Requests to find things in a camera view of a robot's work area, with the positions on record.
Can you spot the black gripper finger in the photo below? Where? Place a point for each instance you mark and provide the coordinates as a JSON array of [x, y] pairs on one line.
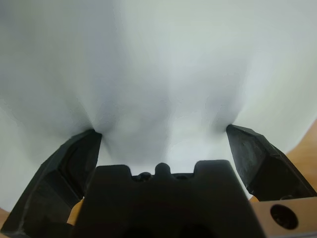
[[265, 168], [49, 188]]

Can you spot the white Unitree t-shirt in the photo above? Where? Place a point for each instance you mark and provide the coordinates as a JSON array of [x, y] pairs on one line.
[[158, 62]]

